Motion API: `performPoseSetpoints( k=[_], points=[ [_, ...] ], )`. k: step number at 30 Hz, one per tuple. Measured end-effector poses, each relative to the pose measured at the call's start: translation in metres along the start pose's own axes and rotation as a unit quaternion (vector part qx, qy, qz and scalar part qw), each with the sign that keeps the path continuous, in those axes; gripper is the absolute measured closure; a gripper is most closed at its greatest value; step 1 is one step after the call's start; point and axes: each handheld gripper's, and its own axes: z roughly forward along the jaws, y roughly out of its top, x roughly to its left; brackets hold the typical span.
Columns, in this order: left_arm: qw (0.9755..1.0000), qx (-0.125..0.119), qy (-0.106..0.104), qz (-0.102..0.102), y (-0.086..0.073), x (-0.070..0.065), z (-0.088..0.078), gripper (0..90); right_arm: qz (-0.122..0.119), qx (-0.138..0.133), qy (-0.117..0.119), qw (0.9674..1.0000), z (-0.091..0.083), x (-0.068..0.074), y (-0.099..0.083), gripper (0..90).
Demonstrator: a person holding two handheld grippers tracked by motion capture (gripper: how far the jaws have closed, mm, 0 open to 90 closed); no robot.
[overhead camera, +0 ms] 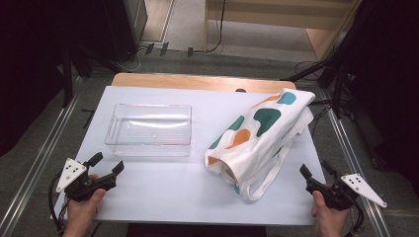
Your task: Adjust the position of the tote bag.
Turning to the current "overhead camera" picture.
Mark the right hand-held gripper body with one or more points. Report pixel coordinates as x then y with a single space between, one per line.
336 197

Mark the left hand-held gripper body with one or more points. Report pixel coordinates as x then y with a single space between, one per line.
79 189

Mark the white patterned tote bag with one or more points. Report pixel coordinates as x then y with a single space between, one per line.
263 141

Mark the person's left hand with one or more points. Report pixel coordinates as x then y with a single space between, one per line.
82 214

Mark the person's right hand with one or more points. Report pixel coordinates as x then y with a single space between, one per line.
331 222

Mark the clear plastic container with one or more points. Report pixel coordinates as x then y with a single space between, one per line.
148 130

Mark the black tripod stand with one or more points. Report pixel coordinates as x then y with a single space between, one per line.
337 85

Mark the person's dark clothing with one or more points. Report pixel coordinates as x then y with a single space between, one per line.
197 231

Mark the wooden table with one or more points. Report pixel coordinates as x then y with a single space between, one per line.
184 81

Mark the black cabinet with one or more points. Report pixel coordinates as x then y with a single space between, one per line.
128 26

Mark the aluminium floor rail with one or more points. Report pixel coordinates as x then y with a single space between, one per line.
36 161
346 154

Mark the black metal stand post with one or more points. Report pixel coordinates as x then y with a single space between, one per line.
67 79

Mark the light wooden furniture frame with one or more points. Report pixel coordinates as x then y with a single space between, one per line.
263 19

